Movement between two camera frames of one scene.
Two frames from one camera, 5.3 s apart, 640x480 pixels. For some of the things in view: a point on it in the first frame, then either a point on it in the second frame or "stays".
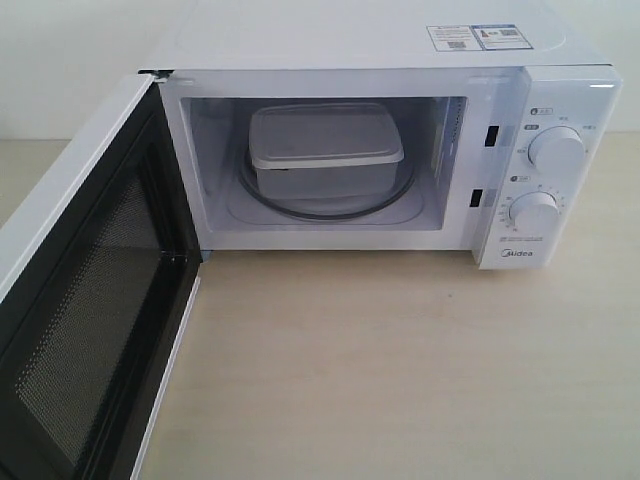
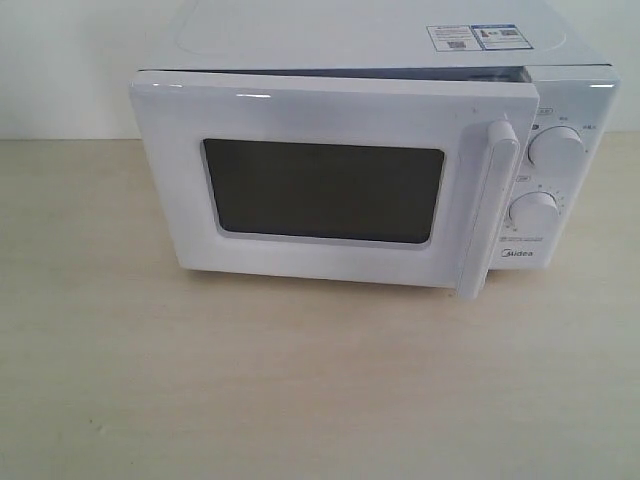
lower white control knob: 534,210 stays
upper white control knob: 557,149 stays
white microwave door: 100,278 to 382,180
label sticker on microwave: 457,38 stays
